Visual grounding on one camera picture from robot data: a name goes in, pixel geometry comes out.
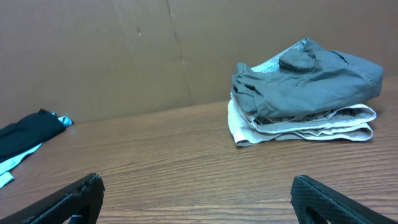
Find black t-shirt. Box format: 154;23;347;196
1;109;66;162

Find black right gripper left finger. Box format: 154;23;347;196
1;173;105;224

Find beige folded garment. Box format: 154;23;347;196
228;39;377;147

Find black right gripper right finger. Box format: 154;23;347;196
290;175;397;224

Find light blue printed t-shirt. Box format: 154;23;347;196
0;112;73;189

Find grey folded shorts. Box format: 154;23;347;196
231;38;384;118

